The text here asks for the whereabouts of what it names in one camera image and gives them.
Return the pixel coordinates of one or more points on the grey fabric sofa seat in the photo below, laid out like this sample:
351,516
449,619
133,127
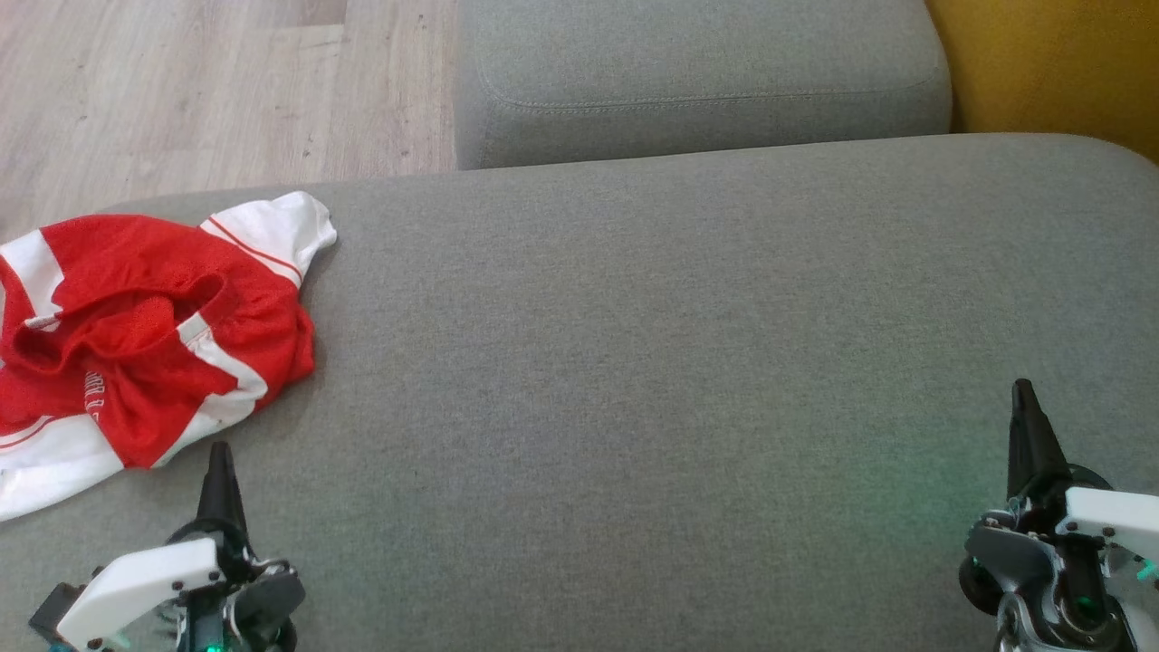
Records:
688,344

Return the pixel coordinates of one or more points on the mustard yellow cushion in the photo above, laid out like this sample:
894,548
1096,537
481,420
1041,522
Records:
1059,63

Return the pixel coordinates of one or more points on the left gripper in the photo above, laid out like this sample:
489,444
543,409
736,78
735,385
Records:
145,584

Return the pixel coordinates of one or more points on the grey sofa cushion with seam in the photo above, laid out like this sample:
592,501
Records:
697,81

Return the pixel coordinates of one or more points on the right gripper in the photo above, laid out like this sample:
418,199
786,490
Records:
1100,543

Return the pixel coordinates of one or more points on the red white basketball jersey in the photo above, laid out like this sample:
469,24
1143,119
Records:
272,231

